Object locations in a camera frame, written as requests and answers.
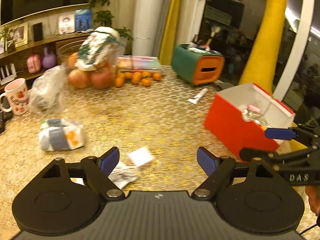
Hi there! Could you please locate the white printed plastic wrapper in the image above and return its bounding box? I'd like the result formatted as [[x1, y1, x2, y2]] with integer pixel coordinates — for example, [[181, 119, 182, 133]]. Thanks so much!
[[75, 161, 139, 190]]

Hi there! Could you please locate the white blue tissue pack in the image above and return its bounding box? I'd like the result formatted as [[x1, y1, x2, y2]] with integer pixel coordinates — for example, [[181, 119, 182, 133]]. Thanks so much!
[[39, 118, 86, 151]]

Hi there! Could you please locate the silver foil snack packet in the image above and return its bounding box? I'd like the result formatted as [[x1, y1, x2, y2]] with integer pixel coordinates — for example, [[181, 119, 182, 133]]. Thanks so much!
[[242, 109, 271, 128]]

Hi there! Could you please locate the pink binder clip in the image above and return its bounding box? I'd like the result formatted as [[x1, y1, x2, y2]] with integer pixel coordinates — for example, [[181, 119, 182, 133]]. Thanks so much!
[[247, 99, 261, 113]]

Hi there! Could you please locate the red cardboard box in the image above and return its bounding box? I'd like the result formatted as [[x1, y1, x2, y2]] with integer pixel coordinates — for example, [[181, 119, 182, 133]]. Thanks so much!
[[204, 83, 295, 157]]

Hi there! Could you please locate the white cream tube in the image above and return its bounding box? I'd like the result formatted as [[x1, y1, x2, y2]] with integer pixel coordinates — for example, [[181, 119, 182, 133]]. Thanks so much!
[[188, 88, 208, 105]]

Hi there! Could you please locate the mandarin orange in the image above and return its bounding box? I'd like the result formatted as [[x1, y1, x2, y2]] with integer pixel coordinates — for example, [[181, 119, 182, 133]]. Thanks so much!
[[131, 72, 142, 85], [152, 73, 162, 81], [114, 76, 125, 88], [141, 78, 152, 87]]

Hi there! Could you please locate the clear crumpled plastic bag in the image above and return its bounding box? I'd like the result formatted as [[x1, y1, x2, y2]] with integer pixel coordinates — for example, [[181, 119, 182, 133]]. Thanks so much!
[[29, 66, 66, 115]]

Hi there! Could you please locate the large red apple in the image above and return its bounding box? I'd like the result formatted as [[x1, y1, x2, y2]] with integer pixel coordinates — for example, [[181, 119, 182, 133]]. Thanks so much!
[[91, 68, 114, 89]]

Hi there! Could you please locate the large orange apple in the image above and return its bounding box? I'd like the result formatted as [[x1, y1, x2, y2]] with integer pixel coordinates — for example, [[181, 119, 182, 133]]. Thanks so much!
[[68, 69, 91, 89]]

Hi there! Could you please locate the green orange tissue box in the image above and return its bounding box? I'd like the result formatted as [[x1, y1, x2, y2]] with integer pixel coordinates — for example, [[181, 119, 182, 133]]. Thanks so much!
[[171, 44, 225, 86]]

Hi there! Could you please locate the black remote control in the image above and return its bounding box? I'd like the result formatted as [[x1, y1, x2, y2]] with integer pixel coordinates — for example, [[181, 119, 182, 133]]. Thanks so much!
[[0, 97, 13, 134]]

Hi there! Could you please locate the white mug with strawberries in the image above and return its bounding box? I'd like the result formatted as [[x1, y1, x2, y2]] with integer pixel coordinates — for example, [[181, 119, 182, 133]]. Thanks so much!
[[1, 78, 30, 115]]

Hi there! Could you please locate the stack of pastel books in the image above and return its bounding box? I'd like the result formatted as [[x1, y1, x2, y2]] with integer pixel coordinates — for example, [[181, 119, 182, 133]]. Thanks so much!
[[117, 55, 161, 72]]

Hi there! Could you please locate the printed cloth bag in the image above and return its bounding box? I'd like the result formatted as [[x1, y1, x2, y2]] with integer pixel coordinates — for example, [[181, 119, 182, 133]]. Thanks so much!
[[75, 26, 120, 72]]

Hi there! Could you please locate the blue picture card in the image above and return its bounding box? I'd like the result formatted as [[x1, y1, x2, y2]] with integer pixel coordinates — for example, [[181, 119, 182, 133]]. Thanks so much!
[[75, 9, 92, 31]]

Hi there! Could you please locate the green potted plant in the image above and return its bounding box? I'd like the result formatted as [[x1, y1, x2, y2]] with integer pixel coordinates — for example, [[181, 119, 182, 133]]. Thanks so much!
[[83, 0, 133, 41]]

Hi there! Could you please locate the portrait photo frame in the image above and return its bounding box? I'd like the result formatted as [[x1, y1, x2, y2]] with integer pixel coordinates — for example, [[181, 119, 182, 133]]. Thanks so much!
[[59, 14, 75, 35]]

